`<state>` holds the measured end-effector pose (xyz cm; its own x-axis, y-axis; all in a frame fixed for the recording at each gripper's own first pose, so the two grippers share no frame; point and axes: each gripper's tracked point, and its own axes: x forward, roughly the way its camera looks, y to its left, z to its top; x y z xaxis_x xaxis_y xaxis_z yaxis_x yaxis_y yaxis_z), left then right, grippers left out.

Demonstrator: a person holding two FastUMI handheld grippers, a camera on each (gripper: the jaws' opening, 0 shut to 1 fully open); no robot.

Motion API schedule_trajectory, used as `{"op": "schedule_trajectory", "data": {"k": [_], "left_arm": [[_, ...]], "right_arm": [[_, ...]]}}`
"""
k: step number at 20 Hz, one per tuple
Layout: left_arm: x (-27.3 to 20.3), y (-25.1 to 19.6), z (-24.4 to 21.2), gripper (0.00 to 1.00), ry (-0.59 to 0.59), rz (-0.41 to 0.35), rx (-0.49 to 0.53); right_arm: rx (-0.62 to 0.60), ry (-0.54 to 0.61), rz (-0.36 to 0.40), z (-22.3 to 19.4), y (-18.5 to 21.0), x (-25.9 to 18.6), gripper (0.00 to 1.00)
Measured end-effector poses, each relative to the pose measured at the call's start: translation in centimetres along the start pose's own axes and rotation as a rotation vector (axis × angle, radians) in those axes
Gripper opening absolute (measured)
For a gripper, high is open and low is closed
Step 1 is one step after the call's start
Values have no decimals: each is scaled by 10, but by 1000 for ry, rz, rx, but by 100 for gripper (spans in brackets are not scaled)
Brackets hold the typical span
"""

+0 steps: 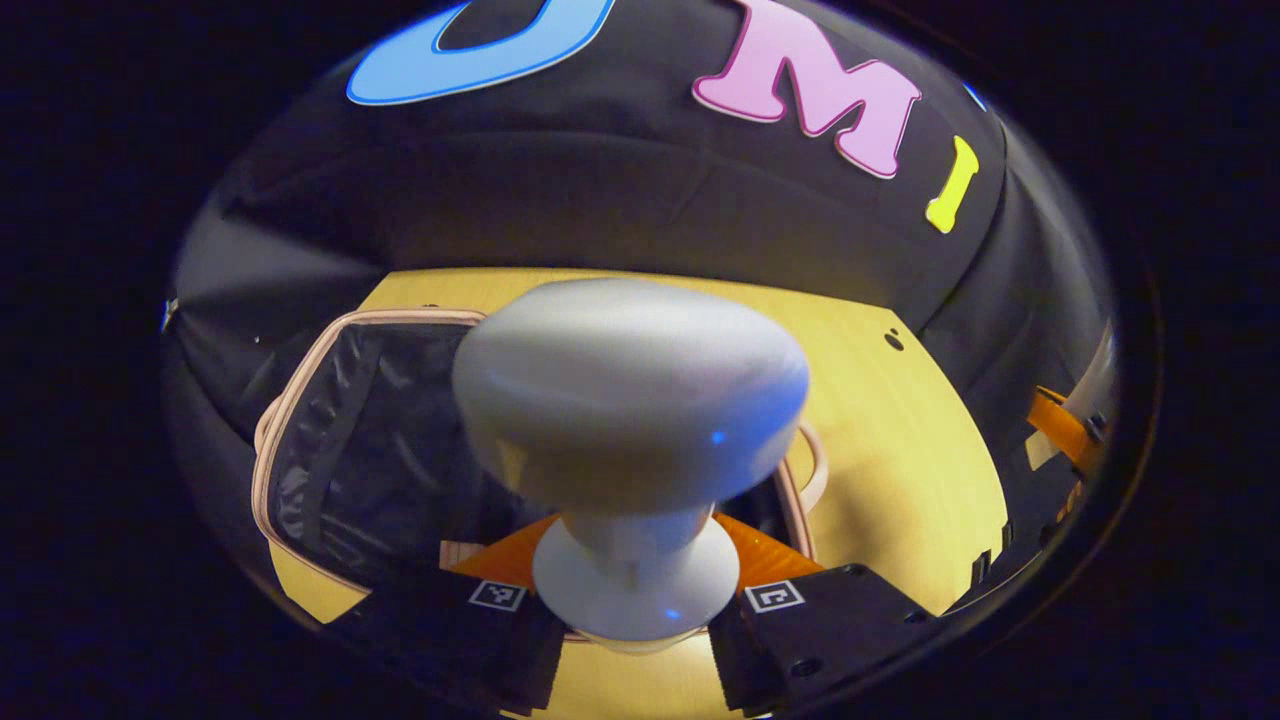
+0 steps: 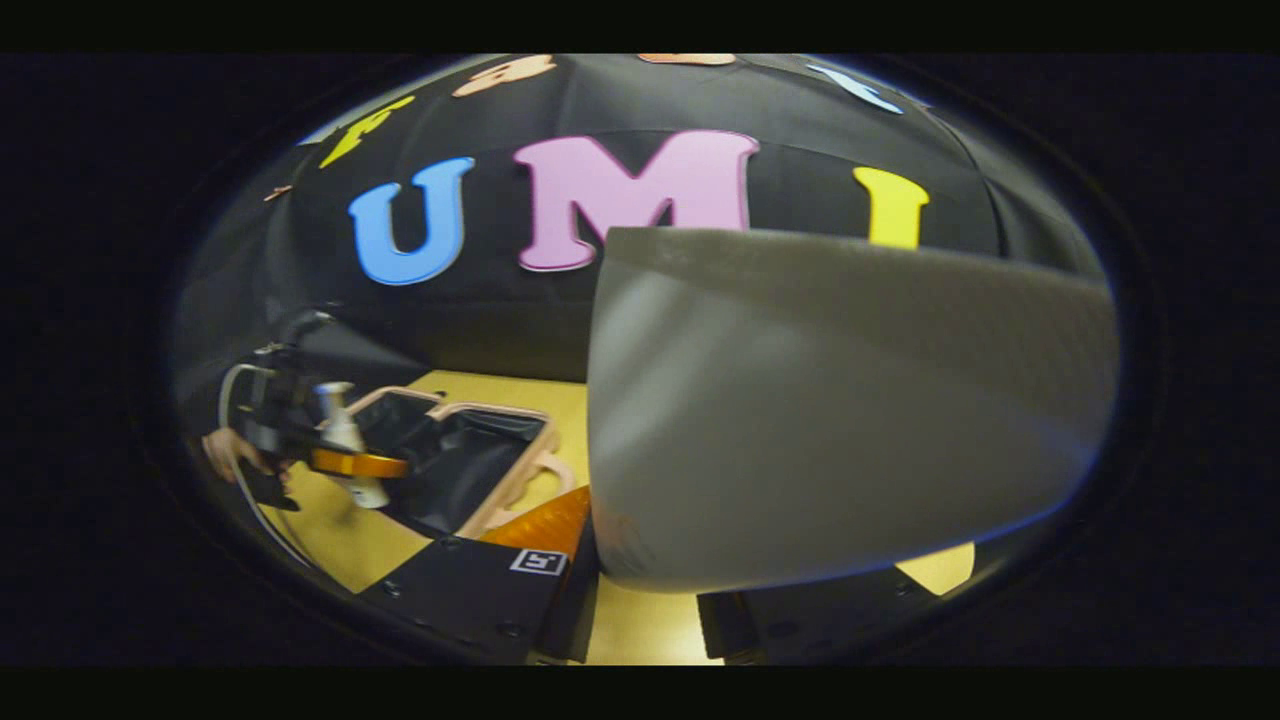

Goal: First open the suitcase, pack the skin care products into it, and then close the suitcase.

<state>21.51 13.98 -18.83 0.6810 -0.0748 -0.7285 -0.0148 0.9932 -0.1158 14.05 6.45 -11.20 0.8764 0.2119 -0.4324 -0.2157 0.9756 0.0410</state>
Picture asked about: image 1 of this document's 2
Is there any pink suitcase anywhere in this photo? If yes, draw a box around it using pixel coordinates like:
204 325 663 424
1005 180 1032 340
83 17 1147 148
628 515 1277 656
250 308 830 646

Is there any black backdrop cloth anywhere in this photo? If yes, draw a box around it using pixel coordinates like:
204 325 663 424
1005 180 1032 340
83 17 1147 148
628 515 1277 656
160 0 1116 471

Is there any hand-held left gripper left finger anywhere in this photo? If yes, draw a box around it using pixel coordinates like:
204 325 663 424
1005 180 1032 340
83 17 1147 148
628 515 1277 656
328 514 568 717

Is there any white pump bottle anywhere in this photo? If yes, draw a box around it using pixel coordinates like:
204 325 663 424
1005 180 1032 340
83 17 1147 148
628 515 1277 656
451 277 812 653

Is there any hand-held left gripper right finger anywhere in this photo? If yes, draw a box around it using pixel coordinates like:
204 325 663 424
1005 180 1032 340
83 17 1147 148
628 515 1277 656
707 512 937 718

